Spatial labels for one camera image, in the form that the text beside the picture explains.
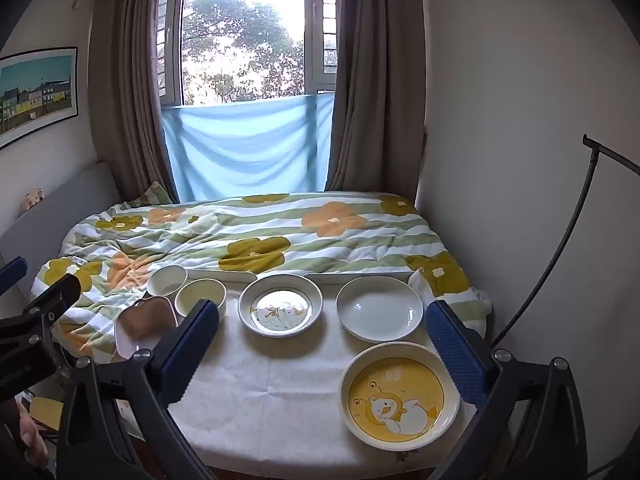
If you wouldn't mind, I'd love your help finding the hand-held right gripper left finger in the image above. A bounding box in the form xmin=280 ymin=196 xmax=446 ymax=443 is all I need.
xmin=56 ymin=299 xmax=221 ymax=480

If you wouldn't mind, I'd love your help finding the grey headboard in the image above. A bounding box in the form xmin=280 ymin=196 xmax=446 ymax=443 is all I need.
xmin=0 ymin=161 xmax=123 ymax=301

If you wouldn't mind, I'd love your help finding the yellow object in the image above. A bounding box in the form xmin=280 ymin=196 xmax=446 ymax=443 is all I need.
xmin=29 ymin=396 xmax=66 ymax=433

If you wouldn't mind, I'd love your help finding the floral print plate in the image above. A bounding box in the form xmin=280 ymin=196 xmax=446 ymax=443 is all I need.
xmin=238 ymin=274 xmax=324 ymax=337

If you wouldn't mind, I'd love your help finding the window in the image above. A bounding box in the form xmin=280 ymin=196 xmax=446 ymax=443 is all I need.
xmin=157 ymin=0 xmax=341 ymax=108

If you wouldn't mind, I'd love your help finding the framed wall picture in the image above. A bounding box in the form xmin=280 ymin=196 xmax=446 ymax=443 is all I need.
xmin=0 ymin=47 xmax=80 ymax=150

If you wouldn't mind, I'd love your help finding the person's left hand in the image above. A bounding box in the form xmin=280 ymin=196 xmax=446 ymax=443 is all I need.
xmin=17 ymin=402 xmax=51 ymax=466

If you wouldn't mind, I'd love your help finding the plain white plate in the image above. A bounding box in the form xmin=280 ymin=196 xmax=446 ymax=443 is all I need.
xmin=335 ymin=275 xmax=425 ymax=343

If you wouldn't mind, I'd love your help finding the cream round bowl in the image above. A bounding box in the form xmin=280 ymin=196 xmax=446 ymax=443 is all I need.
xmin=175 ymin=278 xmax=228 ymax=322

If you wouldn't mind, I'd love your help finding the floral pillow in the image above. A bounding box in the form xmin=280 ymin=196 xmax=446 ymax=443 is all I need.
xmin=132 ymin=181 xmax=173 ymax=208

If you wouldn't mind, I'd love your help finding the white round bowl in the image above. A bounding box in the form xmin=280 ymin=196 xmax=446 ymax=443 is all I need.
xmin=146 ymin=265 xmax=188 ymax=298

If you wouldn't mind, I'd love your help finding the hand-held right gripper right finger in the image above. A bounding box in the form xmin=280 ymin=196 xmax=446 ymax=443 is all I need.
xmin=425 ymin=300 xmax=603 ymax=480

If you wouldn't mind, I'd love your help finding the beige plastic wash basin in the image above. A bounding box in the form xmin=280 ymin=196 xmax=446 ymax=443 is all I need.
xmin=114 ymin=296 xmax=178 ymax=358

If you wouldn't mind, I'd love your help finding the light blue cloth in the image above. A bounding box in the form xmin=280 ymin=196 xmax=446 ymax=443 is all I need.
xmin=162 ymin=94 xmax=335 ymax=203

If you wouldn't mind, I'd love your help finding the yellow duck print plate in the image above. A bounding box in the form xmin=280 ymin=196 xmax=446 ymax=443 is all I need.
xmin=339 ymin=341 xmax=460 ymax=451

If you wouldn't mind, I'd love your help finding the striped floral blanket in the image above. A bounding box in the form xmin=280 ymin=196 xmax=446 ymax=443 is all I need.
xmin=31 ymin=191 xmax=493 ymax=361

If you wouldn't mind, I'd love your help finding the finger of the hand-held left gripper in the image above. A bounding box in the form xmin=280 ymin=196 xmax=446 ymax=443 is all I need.
xmin=22 ymin=272 xmax=82 ymax=325
xmin=0 ymin=256 xmax=28 ymax=297

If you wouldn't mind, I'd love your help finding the brown curtain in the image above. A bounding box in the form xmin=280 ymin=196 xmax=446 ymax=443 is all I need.
xmin=89 ymin=0 xmax=181 ymax=203
xmin=325 ymin=0 xmax=426 ymax=196

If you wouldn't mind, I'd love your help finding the white floral tablecloth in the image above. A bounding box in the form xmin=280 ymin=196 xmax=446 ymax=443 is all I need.
xmin=167 ymin=280 xmax=481 ymax=466

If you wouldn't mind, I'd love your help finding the black lamp stand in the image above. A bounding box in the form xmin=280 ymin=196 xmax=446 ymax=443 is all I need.
xmin=492 ymin=134 xmax=640 ymax=348

